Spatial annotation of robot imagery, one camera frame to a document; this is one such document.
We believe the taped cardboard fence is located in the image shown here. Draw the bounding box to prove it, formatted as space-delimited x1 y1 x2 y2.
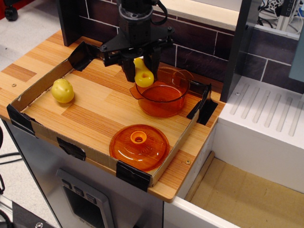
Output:
6 41 219 192

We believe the white toy sink unit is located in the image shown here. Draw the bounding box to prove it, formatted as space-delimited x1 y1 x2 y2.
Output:
163 77 304 228

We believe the orange transparent plastic pot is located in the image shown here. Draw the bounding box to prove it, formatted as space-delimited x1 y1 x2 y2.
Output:
130 67 193 117

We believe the dark grey vertical post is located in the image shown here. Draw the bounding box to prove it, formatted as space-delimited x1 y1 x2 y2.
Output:
220 0 261 102

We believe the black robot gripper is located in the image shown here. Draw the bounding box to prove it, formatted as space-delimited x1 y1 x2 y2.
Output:
100 4 174 83

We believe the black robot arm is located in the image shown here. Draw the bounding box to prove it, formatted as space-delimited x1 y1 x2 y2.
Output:
100 0 174 82

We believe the grey toy oven front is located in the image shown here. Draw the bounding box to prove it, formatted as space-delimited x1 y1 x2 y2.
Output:
57 169 115 228

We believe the orange transparent pot lid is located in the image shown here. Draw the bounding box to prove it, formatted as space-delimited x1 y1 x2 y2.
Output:
109 124 170 171

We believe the yellow toy potato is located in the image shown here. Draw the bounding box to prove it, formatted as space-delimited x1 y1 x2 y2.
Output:
51 78 74 104

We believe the black caster wheel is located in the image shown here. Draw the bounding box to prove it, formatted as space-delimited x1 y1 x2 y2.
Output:
4 6 18 21

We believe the yellow handled white toy knife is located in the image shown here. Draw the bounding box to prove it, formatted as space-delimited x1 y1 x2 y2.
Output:
133 58 154 88

